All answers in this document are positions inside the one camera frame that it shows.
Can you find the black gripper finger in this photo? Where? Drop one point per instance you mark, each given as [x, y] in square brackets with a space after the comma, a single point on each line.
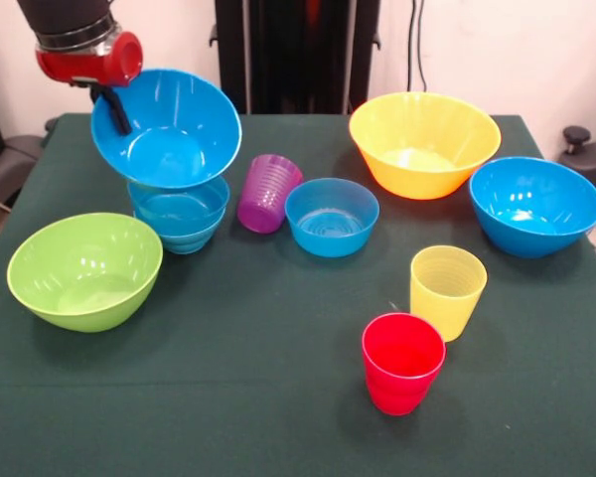
[97, 95]
[116, 111]

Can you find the red plastic cup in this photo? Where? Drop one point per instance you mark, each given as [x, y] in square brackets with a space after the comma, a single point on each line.
[402, 367]

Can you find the large blue plastic bowl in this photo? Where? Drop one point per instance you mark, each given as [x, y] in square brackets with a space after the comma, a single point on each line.
[179, 134]
[536, 208]

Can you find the large green plastic bowl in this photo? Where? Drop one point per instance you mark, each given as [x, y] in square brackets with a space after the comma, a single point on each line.
[84, 268]

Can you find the large yellow plastic bowl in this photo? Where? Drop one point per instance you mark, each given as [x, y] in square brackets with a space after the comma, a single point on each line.
[427, 149]

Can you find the small blue flat-bottomed bowl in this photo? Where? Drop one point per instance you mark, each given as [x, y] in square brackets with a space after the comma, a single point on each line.
[333, 218]
[179, 208]

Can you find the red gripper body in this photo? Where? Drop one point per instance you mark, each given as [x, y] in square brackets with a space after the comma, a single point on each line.
[89, 67]

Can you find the dark green tablecloth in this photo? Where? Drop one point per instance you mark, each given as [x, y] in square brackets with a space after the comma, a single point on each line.
[298, 437]

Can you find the purple plastic cup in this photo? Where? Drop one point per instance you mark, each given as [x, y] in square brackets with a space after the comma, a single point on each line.
[265, 199]

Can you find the yellow ribbed plastic cup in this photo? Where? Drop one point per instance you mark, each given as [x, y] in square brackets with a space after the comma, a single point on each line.
[447, 298]

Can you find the grey pedestal foot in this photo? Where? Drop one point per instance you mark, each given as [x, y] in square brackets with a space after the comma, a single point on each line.
[591, 159]
[10, 159]

